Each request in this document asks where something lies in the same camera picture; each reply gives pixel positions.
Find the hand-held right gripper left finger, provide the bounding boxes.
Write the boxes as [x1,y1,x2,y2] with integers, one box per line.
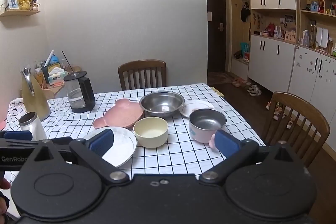
[22,129,130,184]

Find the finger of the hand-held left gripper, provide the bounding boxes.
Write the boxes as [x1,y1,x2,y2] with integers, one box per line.
[0,130,33,141]

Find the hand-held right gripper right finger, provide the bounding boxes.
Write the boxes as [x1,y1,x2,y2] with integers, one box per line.
[199,130,305,184]

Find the large white plate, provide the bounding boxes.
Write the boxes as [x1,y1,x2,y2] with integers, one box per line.
[83,126,137,168]

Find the pink steel-lined bowl with handle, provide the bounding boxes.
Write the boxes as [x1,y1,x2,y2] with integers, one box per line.
[189,109,227,148]

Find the pink bear-shaped plate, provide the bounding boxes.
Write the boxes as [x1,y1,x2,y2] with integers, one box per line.
[93,98,144,130]

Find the cream bowl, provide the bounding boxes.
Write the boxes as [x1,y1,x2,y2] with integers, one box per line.
[133,117,169,148]

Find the small white plate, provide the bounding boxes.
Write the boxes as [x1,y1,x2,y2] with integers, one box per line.
[179,100,215,118]

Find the large steel bowl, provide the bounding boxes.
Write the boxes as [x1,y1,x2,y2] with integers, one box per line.
[139,91,185,119]

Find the person's left hand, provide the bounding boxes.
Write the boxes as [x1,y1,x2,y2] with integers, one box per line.
[0,178,11,215]

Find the white steel-lined mug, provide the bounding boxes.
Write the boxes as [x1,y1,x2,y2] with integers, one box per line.
[18,112,48,141]

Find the yellow thermos jug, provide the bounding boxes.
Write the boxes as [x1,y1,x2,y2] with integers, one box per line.
[21,67,51,121]

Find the checked tablecloth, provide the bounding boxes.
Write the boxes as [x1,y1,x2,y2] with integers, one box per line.
[6,82,266,174]

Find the glass electric kettle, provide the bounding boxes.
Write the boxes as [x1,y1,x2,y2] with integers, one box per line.
[63,71,95,113]

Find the orange bottle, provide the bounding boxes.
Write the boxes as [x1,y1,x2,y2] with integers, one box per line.
[35,69,48,89]

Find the wooden side cabinet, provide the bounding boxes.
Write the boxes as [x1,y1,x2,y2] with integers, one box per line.
[20,66,82,100]

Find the pair of white shoes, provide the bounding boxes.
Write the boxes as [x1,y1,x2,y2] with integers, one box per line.
[248,84,262,96]

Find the doormat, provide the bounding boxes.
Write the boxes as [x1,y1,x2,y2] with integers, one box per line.
[207,72,233,85]

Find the tissue box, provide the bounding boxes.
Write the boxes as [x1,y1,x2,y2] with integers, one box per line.
[48,68,68,83]

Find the wooden chair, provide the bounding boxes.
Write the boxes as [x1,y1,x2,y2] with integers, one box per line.
[263,92,330,168]
[118,59,166,91]

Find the white lower cabinets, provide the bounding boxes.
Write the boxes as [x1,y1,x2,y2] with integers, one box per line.
[248,34,336,109]

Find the dark entrance door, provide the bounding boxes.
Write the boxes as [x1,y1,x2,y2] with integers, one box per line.
[205,0,227,73]

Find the wooden wall shelf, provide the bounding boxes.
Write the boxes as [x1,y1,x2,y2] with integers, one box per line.
[0,4,41,17]

